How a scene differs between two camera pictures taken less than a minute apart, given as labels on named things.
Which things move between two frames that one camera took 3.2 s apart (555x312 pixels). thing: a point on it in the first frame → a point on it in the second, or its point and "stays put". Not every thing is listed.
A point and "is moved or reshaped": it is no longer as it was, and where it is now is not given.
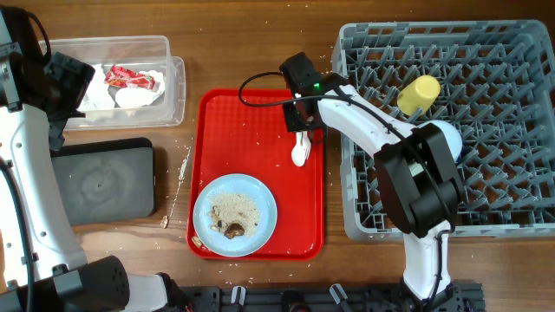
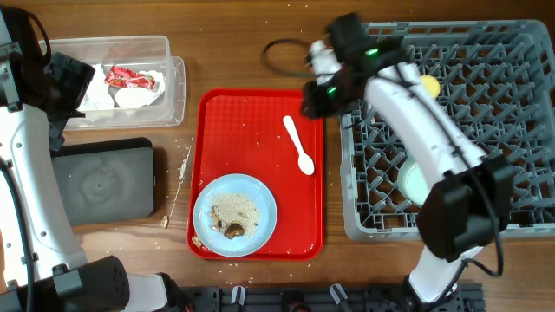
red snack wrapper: (120, 76) stays put
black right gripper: (292, 122) → (323, 105)
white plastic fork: (307, 144) is moved or reshaped
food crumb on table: (165, 222) stays put
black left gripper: (75, 74) stays put
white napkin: (98, 96) stays put
